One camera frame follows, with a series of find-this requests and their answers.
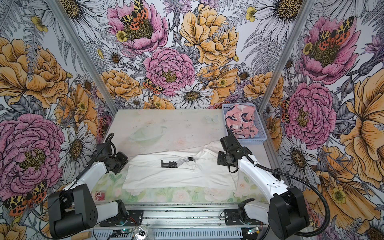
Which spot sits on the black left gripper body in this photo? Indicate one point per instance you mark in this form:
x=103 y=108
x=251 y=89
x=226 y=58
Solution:
x=119 y=161

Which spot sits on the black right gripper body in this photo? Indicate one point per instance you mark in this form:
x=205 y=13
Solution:
x=223 y=159

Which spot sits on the white t-shirt with robot print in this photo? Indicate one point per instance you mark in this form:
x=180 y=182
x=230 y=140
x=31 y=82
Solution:
x=196 y=167

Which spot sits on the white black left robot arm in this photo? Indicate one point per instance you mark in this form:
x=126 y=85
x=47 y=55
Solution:
x=73 y=209

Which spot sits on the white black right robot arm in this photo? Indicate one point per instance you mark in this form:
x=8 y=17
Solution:
x=285 y=211

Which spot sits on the light blue perforated laundry basket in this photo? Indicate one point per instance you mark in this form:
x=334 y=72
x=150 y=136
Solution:
x=260 y=137

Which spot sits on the pink patterned garment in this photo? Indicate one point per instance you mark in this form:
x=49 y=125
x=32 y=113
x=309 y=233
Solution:
x=240 y=119

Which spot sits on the silver round can top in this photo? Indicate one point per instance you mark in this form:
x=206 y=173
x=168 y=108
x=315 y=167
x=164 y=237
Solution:
x=143 y=232

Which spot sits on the wooden stick end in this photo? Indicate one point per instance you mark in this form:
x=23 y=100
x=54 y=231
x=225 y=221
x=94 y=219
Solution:
x=82 y=236

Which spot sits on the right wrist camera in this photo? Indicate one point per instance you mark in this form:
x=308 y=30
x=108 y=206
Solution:
x=230 y=144

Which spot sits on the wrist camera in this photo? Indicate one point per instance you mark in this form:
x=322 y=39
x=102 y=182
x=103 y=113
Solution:
x=230 y=144
x=104 y=151

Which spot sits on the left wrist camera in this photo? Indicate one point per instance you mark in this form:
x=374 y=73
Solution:
x=104 y=151

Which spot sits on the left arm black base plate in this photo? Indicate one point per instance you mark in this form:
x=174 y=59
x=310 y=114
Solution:
x=134 y=218

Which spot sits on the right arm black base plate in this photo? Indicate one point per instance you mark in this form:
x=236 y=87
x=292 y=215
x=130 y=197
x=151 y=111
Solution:
x=237 y=217

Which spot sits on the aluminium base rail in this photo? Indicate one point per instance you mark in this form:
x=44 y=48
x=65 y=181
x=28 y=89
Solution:
x=194 y=215

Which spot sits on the grey slotted cable duct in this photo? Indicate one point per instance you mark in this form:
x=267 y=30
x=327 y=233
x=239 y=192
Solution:
x=177 y=234

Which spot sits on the left aluminium corner post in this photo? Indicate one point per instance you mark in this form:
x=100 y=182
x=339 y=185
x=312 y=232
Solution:
x=65 y=22

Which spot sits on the aluminium corner post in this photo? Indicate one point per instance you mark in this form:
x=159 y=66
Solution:
x=65 y=22
x=291 y=40

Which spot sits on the right aluminium corner post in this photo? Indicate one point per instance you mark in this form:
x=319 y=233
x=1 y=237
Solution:
x=291 y=40

